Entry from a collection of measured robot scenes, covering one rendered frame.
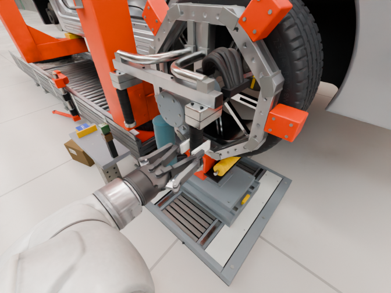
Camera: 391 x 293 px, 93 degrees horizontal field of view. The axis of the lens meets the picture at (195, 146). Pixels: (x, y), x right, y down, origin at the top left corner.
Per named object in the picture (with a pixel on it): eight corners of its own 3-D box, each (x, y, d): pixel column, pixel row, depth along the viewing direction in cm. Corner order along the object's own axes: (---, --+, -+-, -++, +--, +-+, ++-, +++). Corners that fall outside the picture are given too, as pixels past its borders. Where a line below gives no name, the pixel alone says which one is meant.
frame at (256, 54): (256, 170, 77) (308, 9, 42) (248, 180, 74) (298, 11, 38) (167, 122, 105) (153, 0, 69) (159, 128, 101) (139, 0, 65)
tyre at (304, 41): (219, -58, 68) (178, 85, 121) (171, -68, 55) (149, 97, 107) (380, 47, 55) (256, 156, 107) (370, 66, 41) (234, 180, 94)
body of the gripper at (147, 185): (124, 192, 44) (155, 170, 49) (146, 215, 39) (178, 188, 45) (116, 171, 39) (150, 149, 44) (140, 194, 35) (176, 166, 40)
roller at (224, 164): (251, 149, 102) (252, 141, 98) (219, 181, 85) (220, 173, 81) (241, 145, 105) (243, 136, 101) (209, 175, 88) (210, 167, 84)
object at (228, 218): (258, 190, 130) (260, 181, 123) (229, 228, 109) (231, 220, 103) (202, 157, 155) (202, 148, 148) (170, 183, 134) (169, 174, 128)
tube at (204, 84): (249, 71, 52) (258, 27, 45) (206, 95, 41) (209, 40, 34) (201, 59, 61) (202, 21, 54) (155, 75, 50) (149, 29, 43)
